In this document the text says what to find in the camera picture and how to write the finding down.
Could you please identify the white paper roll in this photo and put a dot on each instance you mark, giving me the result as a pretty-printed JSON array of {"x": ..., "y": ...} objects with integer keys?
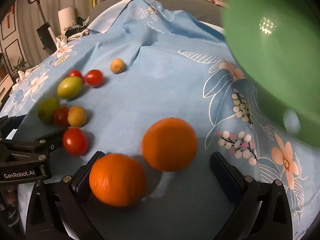
[{"x": 66, "y": 15}]

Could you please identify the pile of patterned clothes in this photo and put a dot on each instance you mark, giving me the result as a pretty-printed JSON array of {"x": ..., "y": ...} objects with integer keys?
[{"x": 75, "y": 29}]

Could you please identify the large yellow-green tomato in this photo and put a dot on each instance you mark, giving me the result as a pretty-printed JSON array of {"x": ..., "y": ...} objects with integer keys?
[{"x": 70, "y": 87}]

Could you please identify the pink cloth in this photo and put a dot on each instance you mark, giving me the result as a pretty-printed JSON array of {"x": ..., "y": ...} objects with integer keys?
[{"x": 216, "y": 1}]

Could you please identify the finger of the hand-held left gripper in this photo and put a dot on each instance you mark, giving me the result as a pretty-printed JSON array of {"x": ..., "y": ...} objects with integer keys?
[
  {"x": 10, "y": 123},
  {"x": 50, "y": 142}
]

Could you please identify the red cherry tomato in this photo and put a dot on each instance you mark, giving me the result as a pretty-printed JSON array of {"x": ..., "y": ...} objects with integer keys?
[
  {"x": 60, "y": 116},
  {"x": 94, "y": 78},
  {"x": 75, "y": 141},
  {"x": 75, "y": 74}
]

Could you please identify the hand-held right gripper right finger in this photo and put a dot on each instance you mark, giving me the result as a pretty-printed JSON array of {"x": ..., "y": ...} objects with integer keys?
[{"x": 225, "y": 177}]

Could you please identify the green cherry tomato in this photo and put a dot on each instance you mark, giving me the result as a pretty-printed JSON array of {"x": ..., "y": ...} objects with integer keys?
[{"x": 47, "y": 110}]

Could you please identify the blue floral bedsheet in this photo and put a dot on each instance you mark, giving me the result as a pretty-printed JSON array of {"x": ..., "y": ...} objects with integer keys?
[{"x": 162, "y": 92}]

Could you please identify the orange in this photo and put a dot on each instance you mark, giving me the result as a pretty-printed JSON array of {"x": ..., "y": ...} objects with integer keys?
[
  {"x": 117, "y": 180},
  {"x": 170, "y": 143}
]

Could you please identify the yellow-tan longan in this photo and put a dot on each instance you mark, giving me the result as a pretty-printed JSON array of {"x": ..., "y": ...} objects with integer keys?
[{"x": 77, "y": 116}]

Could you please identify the potted plant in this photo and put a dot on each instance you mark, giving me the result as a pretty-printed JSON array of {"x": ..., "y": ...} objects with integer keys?
[{"x": 18, "y": 67}]

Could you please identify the green plastic bowl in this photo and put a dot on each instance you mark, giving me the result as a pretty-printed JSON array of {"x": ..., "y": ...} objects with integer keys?
[{"x": 275, "y": 67}]

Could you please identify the tan longan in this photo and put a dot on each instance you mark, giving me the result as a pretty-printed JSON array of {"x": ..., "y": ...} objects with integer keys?
[{"x": 117, "y": 65}]

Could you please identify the upright vacuum cleaner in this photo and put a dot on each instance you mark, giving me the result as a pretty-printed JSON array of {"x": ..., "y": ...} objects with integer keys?
[{"x": 46, "y": 36}]

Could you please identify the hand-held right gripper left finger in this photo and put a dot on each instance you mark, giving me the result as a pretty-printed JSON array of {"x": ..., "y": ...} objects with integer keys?
[{"x": 83, "y": 178}]

